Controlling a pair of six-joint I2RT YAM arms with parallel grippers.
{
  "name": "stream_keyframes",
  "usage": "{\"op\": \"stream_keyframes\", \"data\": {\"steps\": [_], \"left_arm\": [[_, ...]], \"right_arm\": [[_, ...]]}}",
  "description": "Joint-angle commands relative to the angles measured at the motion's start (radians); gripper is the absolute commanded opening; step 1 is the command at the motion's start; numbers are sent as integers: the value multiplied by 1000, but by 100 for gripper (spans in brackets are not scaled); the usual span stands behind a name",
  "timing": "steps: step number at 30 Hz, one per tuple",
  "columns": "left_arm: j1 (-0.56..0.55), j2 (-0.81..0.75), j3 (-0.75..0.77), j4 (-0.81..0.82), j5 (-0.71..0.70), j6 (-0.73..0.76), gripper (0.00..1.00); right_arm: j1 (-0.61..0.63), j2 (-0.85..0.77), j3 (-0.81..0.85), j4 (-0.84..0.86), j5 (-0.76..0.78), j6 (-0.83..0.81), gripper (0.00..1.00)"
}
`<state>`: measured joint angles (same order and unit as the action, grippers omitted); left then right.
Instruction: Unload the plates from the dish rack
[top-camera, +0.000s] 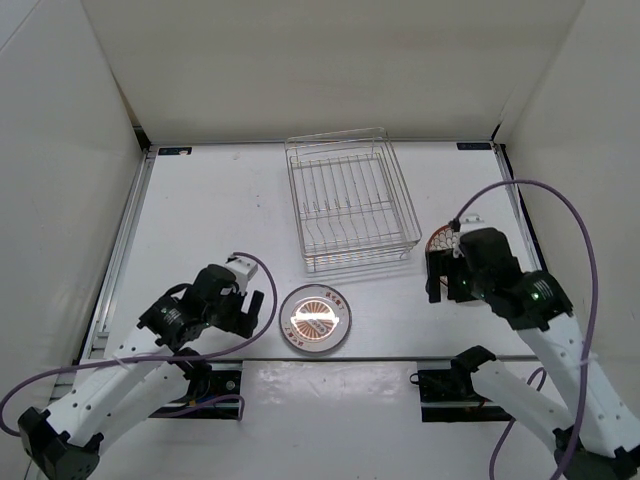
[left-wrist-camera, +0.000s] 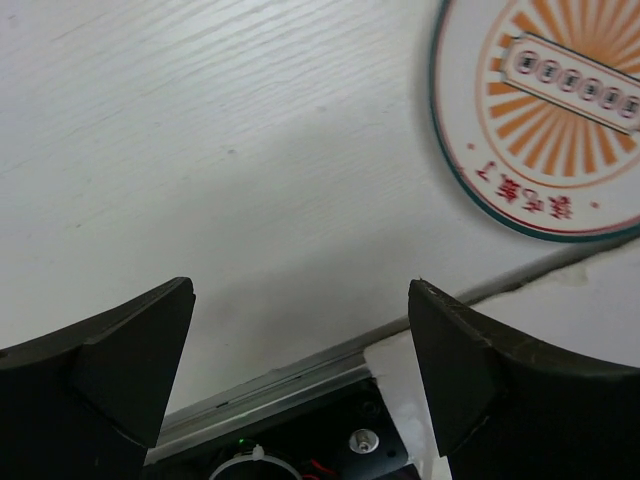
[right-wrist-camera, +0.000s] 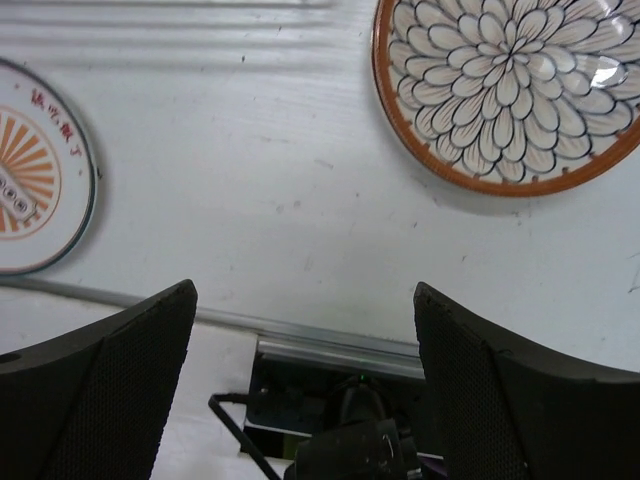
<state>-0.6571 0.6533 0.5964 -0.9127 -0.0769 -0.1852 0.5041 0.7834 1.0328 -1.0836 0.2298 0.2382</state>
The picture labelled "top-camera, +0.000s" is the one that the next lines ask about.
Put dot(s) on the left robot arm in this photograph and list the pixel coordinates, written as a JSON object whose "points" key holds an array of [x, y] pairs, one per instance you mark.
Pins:
{"points": [[152, 367]]}

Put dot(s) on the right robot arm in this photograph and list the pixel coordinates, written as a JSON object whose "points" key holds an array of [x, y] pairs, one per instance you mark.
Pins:
{"points": [[592, 434]]}

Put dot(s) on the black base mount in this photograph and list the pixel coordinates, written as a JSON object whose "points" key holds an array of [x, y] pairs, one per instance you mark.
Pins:
{"points": [[214, 399], [441, 402]]}

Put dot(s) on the orange sunburst plate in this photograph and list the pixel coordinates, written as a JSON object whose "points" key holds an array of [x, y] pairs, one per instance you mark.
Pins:
{"points": [[315, 319]]}

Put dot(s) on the left corner label sticker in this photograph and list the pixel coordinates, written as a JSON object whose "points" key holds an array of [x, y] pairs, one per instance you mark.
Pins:
{"points": [[174, 151]]}

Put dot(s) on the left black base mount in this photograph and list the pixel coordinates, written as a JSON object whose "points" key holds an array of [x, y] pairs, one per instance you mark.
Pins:
{"points": [[214, 399]]}

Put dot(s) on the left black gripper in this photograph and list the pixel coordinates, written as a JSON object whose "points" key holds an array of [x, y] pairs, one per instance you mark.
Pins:
{"points": [[240, 322]]}

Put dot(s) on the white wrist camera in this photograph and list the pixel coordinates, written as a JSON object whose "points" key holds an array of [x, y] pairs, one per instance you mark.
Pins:
{"points": [[244, 270], [467, 223]]}

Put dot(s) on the metal wire dish rack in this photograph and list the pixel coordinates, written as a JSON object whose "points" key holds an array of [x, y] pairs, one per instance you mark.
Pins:
{"points": [[351, 202]]}

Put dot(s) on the corner label sticker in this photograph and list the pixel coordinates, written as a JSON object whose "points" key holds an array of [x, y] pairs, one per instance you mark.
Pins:
{"points": [[174, 151], [473, 146]]}

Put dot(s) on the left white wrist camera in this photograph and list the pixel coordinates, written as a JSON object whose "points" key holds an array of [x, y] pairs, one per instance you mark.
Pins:
{"points": [[244, 270]]}

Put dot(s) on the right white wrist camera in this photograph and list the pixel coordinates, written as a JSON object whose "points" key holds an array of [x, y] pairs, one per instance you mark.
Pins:
{"points": [[467, 223]]}

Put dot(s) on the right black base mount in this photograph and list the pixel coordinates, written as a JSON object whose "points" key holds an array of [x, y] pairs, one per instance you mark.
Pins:
{"points": [[441, 402]]}

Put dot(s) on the right corner label sticker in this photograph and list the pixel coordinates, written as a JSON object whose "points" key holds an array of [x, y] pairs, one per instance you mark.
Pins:
{"points": [[473, 146]]}

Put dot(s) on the aluminium table edge rail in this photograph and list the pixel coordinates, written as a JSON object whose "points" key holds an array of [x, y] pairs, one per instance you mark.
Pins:
{"points": [[95, 332]]}

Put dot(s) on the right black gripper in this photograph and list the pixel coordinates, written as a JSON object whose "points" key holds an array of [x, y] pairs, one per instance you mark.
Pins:
{"points": [[436, 266]]}

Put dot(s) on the flower pattern plate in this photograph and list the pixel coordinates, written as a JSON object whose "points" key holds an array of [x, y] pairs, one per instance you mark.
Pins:
{"points": [[444, 239]]}

